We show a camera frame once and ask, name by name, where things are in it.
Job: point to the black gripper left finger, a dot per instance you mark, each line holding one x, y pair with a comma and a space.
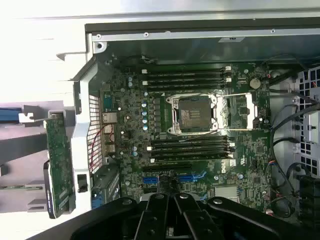
152, 220

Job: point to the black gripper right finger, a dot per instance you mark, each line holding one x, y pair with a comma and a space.
197, 225

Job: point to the silver chipset heat sink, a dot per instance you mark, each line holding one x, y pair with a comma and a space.
226, 192

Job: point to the PCIe expansion slot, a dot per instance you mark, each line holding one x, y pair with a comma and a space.
192, 177
167, 167

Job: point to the black RAM slot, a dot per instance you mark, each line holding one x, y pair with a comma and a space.
190, 146
185, 81
185, 70
190, 151
185, 75
190, 140
185, 87

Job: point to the open grey PC case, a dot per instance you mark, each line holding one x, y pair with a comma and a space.
82, 140

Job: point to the metal socket cover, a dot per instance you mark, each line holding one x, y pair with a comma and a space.
221, 115

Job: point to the metal CPU socket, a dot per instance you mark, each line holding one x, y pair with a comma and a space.
192, 112

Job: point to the green motherboard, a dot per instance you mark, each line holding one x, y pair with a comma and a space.
140, 105

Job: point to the metal disk bay cage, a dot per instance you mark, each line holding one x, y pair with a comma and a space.
310, 125

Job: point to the silver coin cell battery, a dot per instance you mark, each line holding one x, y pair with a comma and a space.
255, 83

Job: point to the grey parts rack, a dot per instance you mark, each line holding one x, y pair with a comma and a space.
32, 110

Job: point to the hard disk blue caddy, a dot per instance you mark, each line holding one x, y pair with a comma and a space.
10, 116

